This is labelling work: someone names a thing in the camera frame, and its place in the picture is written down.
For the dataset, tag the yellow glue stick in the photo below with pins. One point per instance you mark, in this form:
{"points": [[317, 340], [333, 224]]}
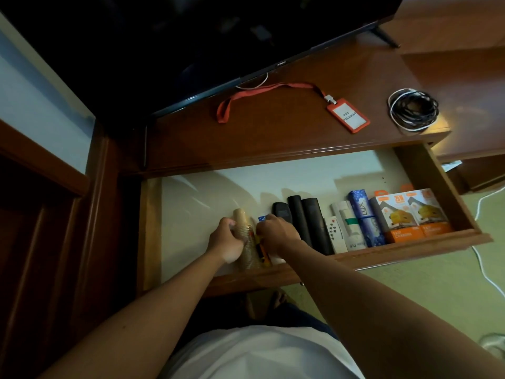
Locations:
{"points": [[261, 254]]}

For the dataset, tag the wooden drawer with white bottom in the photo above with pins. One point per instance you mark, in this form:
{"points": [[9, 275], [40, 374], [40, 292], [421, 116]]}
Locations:
{"points": [[189, 205]]}

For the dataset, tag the person's dark trousers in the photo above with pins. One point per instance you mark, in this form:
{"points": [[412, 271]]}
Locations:
{"points": [[296, 315]]}

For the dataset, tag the black flat television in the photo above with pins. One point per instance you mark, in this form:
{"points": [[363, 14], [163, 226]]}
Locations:
{"points": [[177, 43]]}

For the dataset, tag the white box with green stripe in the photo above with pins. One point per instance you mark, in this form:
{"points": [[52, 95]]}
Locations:
{"points": [[349, 226]]}

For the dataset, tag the person's white shirt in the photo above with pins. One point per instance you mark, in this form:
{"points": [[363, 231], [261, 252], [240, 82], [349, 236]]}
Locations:
{"points": [[256, 355]]}

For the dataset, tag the person's left forearm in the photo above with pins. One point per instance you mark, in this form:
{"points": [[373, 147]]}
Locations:
{"points": [[130, 319]]}

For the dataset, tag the person's left hand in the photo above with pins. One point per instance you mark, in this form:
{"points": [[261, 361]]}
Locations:
{"points": [[225, 242]]}

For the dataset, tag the low wooden side desk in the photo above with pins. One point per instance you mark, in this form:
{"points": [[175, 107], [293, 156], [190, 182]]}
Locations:
{"points": [[465, 94]]}

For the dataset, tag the black remote control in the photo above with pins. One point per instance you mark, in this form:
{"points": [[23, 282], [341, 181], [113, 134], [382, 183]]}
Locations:
{"points": [[317, 224]]}

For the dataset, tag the white remote control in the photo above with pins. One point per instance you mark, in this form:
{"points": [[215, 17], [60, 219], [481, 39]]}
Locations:
{"points": [[335, 234]]}

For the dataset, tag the white and yellow cream tube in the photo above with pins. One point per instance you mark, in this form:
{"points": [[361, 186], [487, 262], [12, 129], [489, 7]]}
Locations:
{"points": [[262, 219]]}

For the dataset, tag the person's bare foot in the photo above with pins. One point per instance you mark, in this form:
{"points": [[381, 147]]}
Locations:
{"points": [[278, 299]]}

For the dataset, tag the person's right forearm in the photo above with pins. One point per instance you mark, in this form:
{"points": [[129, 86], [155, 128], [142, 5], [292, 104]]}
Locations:
{"points": [[394, 319]]}

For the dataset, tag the orange and white charger box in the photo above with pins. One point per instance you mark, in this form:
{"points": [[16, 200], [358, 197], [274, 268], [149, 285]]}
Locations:
{"points": [[428, 213], [394, 219]]}

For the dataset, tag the person's right hand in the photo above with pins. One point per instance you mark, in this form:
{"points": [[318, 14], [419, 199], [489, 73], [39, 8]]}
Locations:
{"points": [[276, 234]]}

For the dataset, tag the stack of paper cups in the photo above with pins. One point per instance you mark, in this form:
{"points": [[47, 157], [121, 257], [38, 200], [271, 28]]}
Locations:
{"points": [[246, 248]]}

